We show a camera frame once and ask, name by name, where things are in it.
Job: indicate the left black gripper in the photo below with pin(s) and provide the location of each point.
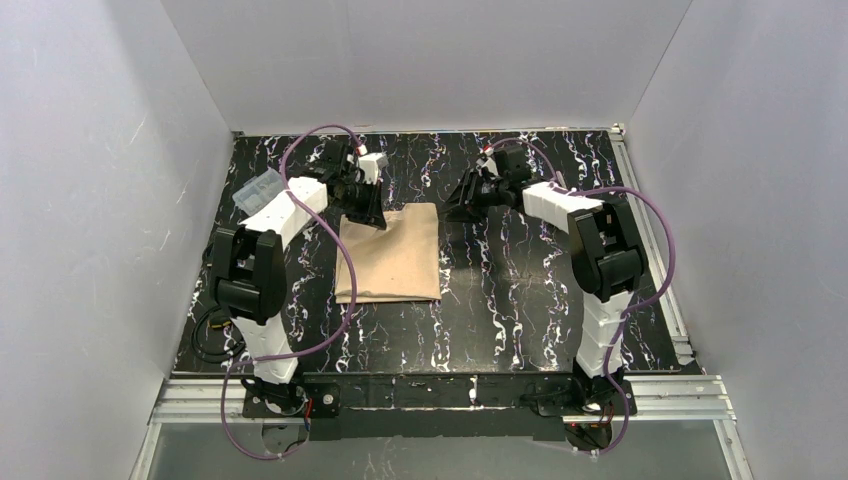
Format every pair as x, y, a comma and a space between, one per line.
365, 198

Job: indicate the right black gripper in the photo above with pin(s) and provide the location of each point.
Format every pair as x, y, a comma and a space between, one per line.
475, 193

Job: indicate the beige cloth napkin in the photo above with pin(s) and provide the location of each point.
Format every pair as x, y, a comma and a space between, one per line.
397, 264

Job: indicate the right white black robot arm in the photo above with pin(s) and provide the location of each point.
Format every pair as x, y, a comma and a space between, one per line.
607, 255

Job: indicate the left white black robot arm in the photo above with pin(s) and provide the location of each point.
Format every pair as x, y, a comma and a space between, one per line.
248, 277

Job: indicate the clear plastic screw box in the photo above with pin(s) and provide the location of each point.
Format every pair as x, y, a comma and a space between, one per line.
258, 192

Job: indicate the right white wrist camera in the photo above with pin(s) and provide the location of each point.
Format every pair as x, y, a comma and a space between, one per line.
486, 163

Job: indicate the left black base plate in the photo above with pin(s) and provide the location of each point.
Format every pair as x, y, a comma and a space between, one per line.
294, 400

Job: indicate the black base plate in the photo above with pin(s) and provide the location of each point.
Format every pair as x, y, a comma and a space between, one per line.
294, 400
566, 396

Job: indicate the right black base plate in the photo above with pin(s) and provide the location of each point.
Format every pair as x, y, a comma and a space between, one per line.
566, 396

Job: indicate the aluminium frame rail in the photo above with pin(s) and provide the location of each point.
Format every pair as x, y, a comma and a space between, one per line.
652, 397

